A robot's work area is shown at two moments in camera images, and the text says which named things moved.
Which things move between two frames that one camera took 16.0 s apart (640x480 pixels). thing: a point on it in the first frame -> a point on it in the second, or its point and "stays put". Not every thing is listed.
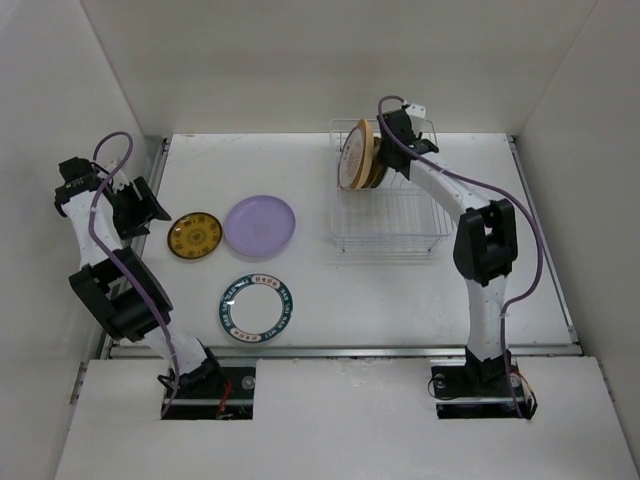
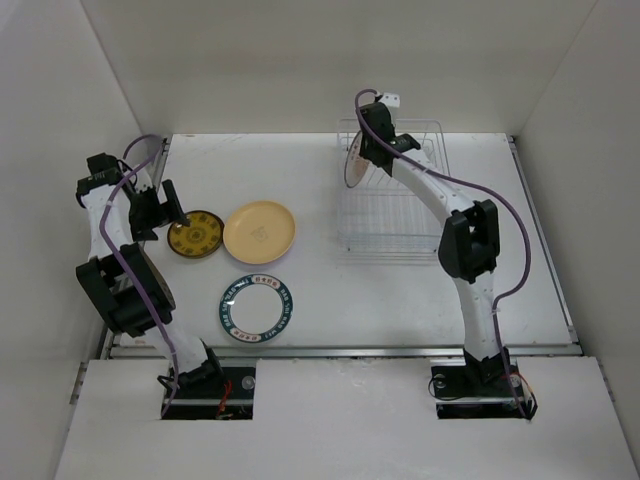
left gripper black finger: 150,200 -> 175,204
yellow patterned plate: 194,235 stays put
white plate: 256,308 stays put
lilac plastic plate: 259,225 -> 266,263
